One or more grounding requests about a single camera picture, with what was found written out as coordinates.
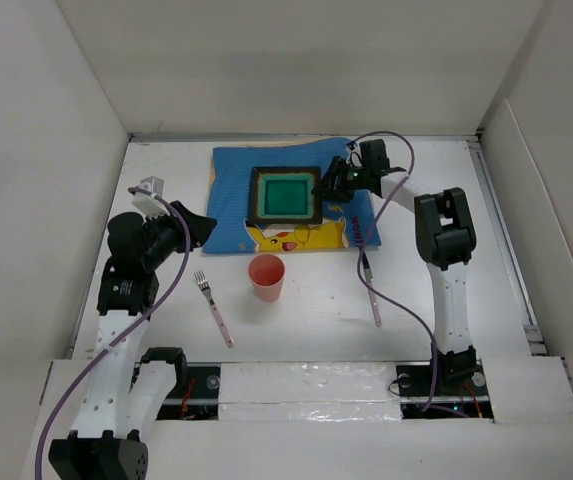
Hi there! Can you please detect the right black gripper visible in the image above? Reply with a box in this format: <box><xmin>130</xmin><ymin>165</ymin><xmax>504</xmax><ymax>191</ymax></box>
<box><xmin>311</xmin><ymin>154</ymin><xmax>371</xmax><ymax>202</ymax></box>

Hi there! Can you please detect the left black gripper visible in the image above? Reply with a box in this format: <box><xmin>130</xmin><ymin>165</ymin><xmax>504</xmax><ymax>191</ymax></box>
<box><xmin>141</xmin><ymin>201</ymin><xmax>214</xmax><ymax>270</ymax></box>

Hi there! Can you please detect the blue Pikachu cloth placemat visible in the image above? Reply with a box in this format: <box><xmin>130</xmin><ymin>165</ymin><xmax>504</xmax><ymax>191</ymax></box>
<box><xmin>203</xmin><ymin>137</ymin><xmax>381</xmax><ymax>255</ymax></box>

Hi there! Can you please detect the pink-handled fork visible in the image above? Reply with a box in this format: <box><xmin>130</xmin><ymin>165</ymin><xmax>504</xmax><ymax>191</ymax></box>
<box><xmin>194</xmin><ymin>270</ymin><xmax>234</xmax><ymax>348</ymax></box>

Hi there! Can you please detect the green square plate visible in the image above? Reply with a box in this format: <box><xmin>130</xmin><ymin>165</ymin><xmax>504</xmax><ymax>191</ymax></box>
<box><xmin>247</xmin><ymin>167</ymin><xmax>323</xmax><ymax>225</ymax></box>

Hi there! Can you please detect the pink plastic cup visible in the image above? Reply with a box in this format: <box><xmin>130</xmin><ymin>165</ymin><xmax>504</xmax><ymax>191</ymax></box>
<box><xmin>248</xmin><ymin>254</ymin><xmax>285</xmax><ymax>302</ymax></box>

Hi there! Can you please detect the pink-handled knife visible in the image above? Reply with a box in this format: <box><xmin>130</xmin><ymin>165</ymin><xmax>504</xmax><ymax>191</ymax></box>
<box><xmin>361</xmin><ymin>253</ymin><xmax>382</xmax><ymax>328</ymax></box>

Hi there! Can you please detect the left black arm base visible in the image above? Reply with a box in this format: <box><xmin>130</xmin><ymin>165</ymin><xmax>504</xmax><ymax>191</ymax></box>
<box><xmin>157</xmin><ymin>363</ymin><xmax>221</xmax><ymax>421</ymax></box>

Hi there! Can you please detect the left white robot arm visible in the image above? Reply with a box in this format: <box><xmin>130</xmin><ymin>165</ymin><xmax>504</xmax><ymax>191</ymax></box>
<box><xmin>35</xmin><ymin>200</ymin><xmax>217</xmax><ymax>479</ymax></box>

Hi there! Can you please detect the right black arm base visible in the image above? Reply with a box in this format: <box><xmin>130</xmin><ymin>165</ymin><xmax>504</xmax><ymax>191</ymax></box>
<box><xmin>388</xmin><ymin>362</ymin><xmax>494</xmax><ymax>420</ymax></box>

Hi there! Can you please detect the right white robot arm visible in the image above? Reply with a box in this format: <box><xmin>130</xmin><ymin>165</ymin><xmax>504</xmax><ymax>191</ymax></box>
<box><xmin>313</xmin><ymin>136</ymin><xmax>477</xmax><ymax>394</ymax></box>

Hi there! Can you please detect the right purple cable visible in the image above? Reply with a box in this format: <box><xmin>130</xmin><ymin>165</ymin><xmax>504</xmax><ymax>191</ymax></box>
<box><xmin>347</xmin><ymin>130</ymin><xmax>440</xmax><ymax>414</ymax></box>

